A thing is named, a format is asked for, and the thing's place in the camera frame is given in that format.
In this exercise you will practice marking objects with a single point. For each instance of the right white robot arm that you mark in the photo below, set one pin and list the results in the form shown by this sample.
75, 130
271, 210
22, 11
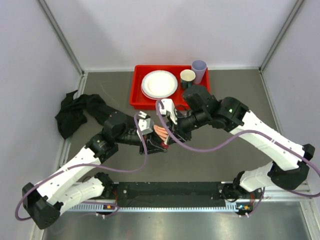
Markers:
290, 162

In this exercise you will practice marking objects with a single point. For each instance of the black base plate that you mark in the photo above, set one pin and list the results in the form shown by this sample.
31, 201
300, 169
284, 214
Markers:
169, 194

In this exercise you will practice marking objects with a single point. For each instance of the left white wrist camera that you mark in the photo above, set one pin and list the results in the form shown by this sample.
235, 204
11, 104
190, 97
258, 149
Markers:
145, 123

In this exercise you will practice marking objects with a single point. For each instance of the black sleeve cloth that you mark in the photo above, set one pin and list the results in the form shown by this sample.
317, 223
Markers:
72, 112

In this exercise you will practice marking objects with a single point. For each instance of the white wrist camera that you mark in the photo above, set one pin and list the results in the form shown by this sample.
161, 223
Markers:
168, 109
145, 123

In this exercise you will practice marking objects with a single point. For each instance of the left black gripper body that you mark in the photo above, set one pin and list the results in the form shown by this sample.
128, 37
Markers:
145, 138

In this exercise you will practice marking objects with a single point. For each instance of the lavender plastic cup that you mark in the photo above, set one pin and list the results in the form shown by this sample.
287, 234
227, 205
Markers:
199, 67

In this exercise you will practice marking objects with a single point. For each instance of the red nail polish bottle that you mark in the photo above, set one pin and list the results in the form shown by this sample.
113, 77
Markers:
165, 146

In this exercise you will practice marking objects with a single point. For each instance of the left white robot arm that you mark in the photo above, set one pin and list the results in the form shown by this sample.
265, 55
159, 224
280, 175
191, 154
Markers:
47, 200

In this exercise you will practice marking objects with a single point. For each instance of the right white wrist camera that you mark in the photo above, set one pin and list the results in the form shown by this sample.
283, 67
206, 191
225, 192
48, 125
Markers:
168, 109

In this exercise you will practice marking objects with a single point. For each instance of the mannequin hand with nails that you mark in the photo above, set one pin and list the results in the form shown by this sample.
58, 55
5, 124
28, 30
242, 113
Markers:
160, 134

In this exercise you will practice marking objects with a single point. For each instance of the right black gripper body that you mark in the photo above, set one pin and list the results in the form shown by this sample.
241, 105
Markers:
184, 126

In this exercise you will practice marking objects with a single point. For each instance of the dark green mug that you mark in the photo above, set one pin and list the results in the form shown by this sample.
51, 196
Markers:
187, 78

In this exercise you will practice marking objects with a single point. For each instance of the grey slotted cable duct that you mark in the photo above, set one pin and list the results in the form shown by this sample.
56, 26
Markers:
227, 207

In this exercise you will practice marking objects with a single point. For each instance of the white paper plates stack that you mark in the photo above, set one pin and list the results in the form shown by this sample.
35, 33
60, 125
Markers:
159, 84

